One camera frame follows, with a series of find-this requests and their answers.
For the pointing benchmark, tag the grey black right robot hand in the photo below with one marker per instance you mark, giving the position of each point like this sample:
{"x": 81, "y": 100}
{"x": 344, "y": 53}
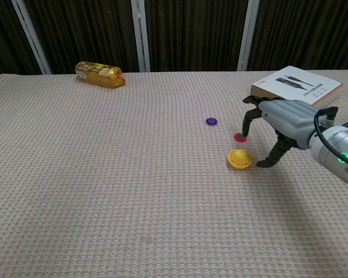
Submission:
{"x": 290, "y": 118}

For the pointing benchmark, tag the yellow plastic ball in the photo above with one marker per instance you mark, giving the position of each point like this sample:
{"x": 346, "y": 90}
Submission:
{"x": 239, "y": 156}

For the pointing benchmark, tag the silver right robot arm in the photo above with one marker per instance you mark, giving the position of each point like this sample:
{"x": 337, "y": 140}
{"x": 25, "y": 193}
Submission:
{"x": 339, "y": 139}

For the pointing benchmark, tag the pink plastic disc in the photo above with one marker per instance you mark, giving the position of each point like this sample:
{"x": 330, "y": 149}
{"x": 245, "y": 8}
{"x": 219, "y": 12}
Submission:
{"x": 238, "y": 139}

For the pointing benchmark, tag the yellow plastic bowl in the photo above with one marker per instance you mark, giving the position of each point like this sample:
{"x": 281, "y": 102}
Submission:
{"x": 240, "y": 168}

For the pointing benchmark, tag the purple plastic disc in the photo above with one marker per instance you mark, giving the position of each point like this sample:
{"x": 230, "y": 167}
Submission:
{"x": 211, "y": 121}

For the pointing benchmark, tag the white product box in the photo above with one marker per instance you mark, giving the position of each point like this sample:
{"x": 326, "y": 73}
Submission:
{"x": 301, "y": 84}

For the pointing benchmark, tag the dark brown curtain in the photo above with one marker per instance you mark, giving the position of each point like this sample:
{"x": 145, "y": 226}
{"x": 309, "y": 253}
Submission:
{"x": 191, "y": 32}

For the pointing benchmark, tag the beige waffle tablecloth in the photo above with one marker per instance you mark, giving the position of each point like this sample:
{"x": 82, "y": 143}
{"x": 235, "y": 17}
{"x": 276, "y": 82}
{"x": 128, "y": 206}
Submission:
{"x": 104, "y": 173}

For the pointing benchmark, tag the gold foil snack package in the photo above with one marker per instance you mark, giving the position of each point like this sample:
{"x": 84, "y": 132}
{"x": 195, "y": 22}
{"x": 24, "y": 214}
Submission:
{"x": 100, "y": 75}

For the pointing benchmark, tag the white screen frame post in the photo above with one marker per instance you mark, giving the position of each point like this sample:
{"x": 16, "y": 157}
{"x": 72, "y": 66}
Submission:
{"x": 140, "y": 37}
{"x": 32, "y": 37}
{"x": 248, "y": 37}

